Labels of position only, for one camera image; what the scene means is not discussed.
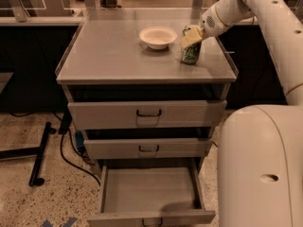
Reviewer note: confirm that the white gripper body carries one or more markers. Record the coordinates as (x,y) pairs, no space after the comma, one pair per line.
(212,23)

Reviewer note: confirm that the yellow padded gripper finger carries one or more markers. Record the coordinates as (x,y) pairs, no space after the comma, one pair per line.
(193,35)

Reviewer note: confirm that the green soda can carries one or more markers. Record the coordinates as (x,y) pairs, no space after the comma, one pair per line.
(190,54)

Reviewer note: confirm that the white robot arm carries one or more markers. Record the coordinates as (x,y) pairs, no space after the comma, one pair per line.
(260,154)

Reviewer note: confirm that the grey drawer cabinet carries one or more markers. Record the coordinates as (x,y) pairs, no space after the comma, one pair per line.
(108,62)

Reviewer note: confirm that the grey top drawer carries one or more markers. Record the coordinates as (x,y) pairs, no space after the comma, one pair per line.
(146,114)

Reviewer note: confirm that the grey drawer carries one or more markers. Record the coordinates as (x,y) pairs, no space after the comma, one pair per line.
(147,148)
(147,192)
(146,114)

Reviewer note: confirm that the grey middle drawer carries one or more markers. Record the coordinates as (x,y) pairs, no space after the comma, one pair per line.
(147,148)

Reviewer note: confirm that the grey bottom drawer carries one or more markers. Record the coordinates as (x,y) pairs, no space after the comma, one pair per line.
(147,192)

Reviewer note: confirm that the white paper bowl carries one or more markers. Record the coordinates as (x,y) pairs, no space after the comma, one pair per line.
(157,37)

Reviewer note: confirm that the black metal stand leg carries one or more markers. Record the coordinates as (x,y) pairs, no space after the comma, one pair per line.
(36,152)

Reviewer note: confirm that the blue tape cross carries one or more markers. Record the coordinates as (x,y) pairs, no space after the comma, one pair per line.
(65,222)

